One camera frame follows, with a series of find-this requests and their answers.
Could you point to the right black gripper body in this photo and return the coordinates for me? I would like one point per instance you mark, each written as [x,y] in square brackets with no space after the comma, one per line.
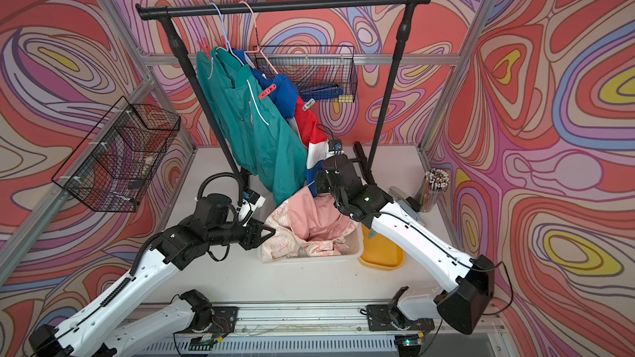
[323,186]

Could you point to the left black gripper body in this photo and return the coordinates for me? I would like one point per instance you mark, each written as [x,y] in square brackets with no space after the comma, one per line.
[249,235]

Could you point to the pink printed jacket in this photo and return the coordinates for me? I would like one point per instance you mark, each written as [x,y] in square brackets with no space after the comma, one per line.
[307,228]

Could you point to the green jacket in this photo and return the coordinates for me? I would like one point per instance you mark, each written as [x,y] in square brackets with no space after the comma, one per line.
[261,140]

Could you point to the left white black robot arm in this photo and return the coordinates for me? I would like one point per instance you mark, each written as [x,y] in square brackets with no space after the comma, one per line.
[223,216]

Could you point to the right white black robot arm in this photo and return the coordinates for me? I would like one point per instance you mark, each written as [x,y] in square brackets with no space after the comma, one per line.
[465,285]

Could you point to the pink hanger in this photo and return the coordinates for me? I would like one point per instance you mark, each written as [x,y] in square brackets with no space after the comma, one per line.
[258,49]

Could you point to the grey stapler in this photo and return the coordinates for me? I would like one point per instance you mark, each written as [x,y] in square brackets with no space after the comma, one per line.
[408,203]

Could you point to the white perforated plastic basket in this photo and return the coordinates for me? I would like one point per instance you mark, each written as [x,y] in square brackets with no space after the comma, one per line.
[352,250]

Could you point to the white grey clothespin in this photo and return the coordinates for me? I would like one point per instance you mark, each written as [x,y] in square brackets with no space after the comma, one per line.
[308,105]

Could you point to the yellow plastic tray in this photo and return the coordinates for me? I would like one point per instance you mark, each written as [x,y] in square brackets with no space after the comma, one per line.
[379,252]

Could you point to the blue brush in basket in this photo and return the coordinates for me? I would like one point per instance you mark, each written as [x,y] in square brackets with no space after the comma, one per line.
[322,92]

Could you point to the cup of coloured pencils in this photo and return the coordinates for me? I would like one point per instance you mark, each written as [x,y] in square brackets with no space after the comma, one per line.
[435,182]

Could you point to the blue red white jacket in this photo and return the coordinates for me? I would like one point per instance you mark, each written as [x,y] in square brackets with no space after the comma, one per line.
[305,124]

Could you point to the black clothes rack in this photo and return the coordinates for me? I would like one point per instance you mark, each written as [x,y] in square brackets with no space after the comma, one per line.
[165,16]

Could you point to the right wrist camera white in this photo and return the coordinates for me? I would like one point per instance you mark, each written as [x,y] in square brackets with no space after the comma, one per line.
[335,147]

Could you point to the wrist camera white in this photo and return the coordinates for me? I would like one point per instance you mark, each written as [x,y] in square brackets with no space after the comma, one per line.
[250,203]
[335,147]

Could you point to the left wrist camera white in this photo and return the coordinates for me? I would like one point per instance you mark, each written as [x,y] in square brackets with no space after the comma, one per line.
[250,203]

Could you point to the black wire basket back wall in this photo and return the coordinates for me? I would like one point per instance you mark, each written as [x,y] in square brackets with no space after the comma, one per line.
[313,65]

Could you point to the black wire basket wall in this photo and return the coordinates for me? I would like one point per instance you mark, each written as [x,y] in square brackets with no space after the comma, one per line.
[313,65]
[112,168]

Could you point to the black wire basket left wall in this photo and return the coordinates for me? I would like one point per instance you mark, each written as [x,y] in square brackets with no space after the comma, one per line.
[112,168]

